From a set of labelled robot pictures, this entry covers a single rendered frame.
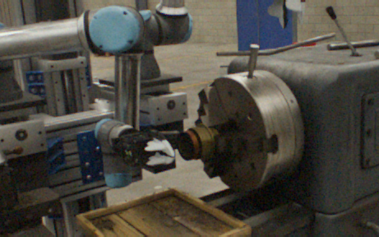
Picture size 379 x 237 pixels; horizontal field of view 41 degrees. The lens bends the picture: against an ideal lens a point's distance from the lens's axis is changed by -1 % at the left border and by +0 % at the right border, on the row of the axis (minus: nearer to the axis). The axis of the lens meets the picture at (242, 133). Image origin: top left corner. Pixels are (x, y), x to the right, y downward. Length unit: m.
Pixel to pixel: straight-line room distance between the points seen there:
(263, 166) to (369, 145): 0.33
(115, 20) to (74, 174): 0.62
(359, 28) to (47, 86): 11.03
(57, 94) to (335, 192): 0.98
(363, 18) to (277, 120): 11.22
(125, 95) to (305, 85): 0.54
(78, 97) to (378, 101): 1.02
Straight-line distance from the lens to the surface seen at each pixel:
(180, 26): 1.88
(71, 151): 1.74
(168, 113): 1.74
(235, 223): 1.27
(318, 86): 1.30
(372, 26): 12.34
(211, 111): 1.33
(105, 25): 1.36
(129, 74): 1.53
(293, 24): 6.22
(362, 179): 1.47
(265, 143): 1.25
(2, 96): 1.64
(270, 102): 1.27
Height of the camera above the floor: 1.45
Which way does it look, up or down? 16 degrees down
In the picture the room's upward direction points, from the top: 2 degrees counter-clockwise
